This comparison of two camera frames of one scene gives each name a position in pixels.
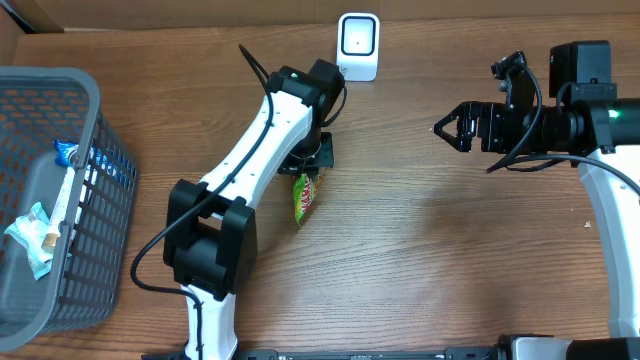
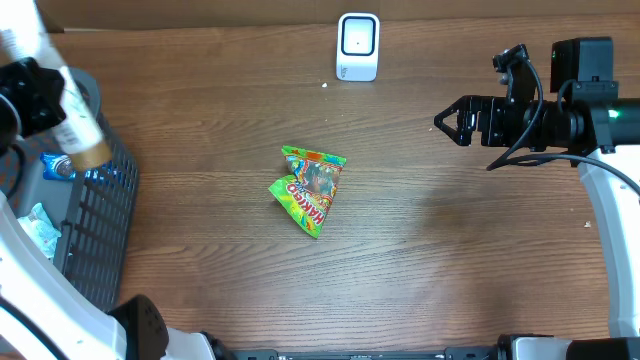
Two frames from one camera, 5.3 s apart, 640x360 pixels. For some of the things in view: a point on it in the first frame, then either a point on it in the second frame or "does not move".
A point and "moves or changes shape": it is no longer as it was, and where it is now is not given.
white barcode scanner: x=358 y=45 does not move
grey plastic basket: x=40 y=105 does not move
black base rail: x=272 y=354 does not move
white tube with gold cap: x=51 y=239 -> x=23 y=34
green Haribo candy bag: x=303 y=194 moves or changes shape
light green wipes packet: x=30 y=232 does not move
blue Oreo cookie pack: x=66 y=154 -> x=59 y=167
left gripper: x=326 y=156 -> x=42 y=90
